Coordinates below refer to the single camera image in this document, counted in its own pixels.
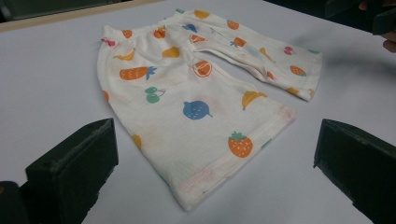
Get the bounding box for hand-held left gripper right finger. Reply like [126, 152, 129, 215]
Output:
[313, 118, 396, 224]

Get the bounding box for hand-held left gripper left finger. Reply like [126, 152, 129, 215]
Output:
[25, 117, 120, 224]

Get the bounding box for white fruit-print pants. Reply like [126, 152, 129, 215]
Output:
[96, 8, 324, 212]

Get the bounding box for white table mat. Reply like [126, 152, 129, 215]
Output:
[0, 0, 396, 224]

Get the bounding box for wooden table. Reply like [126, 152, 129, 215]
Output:
[0, 0, 166, 34]

